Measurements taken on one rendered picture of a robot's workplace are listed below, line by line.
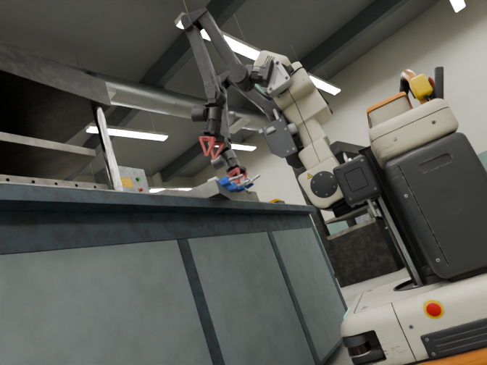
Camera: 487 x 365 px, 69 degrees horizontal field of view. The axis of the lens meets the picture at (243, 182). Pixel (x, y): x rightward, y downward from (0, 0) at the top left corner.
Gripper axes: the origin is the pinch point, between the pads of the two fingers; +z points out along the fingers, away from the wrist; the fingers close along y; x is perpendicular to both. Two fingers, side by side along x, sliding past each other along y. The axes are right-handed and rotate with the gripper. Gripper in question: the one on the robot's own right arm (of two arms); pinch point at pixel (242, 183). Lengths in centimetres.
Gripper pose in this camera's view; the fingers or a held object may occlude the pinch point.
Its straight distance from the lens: 174.4
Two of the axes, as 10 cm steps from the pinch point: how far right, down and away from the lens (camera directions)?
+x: 7.5, -5.5, -3.6
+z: 3.6, 8.1, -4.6
